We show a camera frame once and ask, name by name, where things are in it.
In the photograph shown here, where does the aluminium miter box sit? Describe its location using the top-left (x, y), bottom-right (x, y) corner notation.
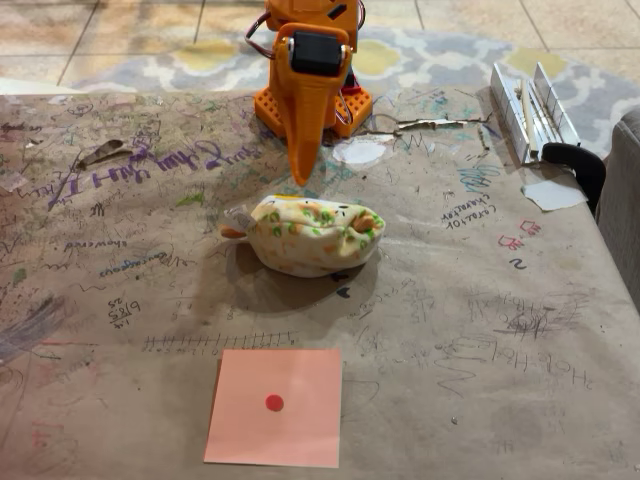
top-left (489, 61), bottom-right (582, 165)

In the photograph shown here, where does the grey yellow patterned rug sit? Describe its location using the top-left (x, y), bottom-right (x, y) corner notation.
top-left (72, 24), bottom-right (640, 156)

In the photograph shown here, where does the thin wooden stick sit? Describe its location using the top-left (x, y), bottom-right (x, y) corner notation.
top-left (518, 78), bottom-right (540, 151)

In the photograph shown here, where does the grey upholstered seat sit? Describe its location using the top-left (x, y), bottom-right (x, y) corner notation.
top-left (594, 109), bottom-right (640, 286)

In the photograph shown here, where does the pink square paper sheet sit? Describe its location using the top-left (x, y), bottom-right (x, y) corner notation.
top-left (203, 348), bottom-right (343, 470)

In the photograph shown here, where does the cream patterned plush toy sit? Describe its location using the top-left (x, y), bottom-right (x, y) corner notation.
top-left (219, 193), bottom-right (386, 279)

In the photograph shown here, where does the black clamp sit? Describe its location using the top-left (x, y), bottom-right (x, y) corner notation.
top-left (542, 142), bottom-right (607, 216)

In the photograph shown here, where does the orange robot arm with base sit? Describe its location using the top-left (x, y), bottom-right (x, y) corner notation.
top-left (253, 0), bottom-right (375, 140)

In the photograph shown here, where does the scribbled brown paper table cover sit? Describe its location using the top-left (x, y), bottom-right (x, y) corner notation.
top-left (0, 84), bottom-right (640, 480)

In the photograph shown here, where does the dry brown leaf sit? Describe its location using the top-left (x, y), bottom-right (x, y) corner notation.
top-left (77, 139), bottom-right (134, 170)

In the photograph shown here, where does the white paper scrap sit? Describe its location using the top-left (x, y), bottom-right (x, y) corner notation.
top-left (521, 178), bottom-right (589, 212)

